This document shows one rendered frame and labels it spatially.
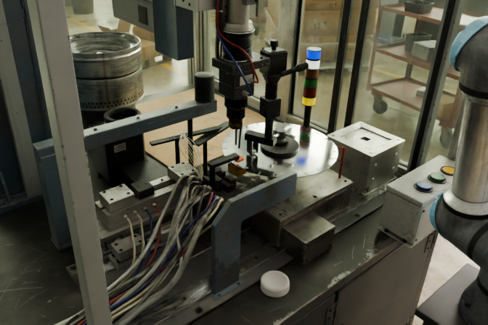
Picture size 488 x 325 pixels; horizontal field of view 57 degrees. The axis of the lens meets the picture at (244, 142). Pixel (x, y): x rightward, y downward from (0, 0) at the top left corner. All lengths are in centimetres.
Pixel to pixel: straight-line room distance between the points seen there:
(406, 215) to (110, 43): 124
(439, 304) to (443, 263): 134
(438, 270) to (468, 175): 146
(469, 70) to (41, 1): 74
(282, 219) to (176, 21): 55
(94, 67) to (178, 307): 88
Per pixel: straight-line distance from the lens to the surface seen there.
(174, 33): 113
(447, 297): 124
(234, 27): 103
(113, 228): 123
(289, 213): 120
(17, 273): 128
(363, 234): 134
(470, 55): 96
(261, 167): 119
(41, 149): 115
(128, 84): 168
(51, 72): 63
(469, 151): 105
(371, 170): 145
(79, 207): 73
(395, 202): 130
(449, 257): 260
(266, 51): 110
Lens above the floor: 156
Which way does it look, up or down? 28 degrees down
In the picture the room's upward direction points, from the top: 2 degrees clockwise
